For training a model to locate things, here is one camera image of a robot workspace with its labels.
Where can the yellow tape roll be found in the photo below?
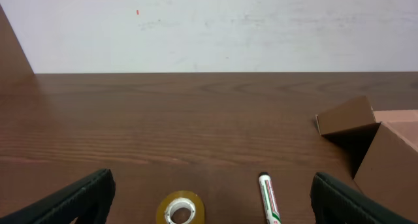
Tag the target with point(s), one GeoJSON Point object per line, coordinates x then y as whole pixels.
{"type": "Point", "coordinates": [181, 200]}

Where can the green black whiteboard marker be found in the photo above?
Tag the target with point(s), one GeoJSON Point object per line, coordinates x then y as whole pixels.
{"type": "Point", "coordinates": [269, 201]}

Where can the open cardboard box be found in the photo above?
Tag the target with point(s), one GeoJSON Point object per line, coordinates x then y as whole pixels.
{"type": "Point", "coordinates": [383, 148]}

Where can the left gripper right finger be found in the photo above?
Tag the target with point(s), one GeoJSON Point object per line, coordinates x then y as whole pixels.
{"type": "Point", "coordinates": [334, 202]}

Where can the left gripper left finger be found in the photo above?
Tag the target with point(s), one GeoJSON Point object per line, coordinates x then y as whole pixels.
{"type": "Point", "coordinates": [86, 201]}

